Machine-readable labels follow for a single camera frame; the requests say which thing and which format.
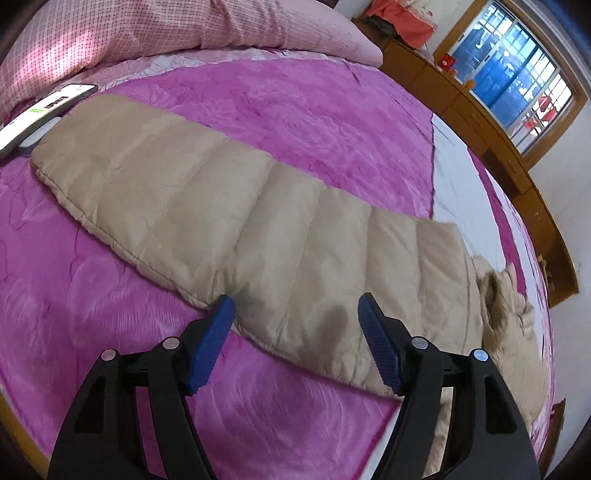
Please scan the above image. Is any pink plush blanket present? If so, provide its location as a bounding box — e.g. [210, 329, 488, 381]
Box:
[0, 58, 555, 480]

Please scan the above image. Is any window with metal bars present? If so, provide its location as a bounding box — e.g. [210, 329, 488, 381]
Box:
[434, 0, 591, 171]

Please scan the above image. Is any white flat device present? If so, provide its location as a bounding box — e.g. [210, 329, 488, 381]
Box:
[17, 117, 62, 154]

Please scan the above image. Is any long wooden cabinet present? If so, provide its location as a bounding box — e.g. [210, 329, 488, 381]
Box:
[351, 17, 580, 309]

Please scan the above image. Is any orange cloth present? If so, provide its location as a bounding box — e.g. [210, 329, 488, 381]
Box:
[368, 0, 435, 48]

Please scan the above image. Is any white bed sheet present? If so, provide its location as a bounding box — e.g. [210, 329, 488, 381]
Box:
[431, 113, 529, 282]

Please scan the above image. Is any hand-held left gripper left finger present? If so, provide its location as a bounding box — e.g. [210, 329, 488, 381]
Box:
[47, 294, 237, 480]

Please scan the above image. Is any smartphone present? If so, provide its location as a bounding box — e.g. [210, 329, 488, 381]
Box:
[0, 83, 99, 160]

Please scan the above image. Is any beige down jacket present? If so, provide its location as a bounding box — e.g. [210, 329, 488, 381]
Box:
[30, 95, 555, 480]

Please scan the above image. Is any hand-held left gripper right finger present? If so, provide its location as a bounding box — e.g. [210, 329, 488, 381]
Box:
[358, 292, 541, 480]

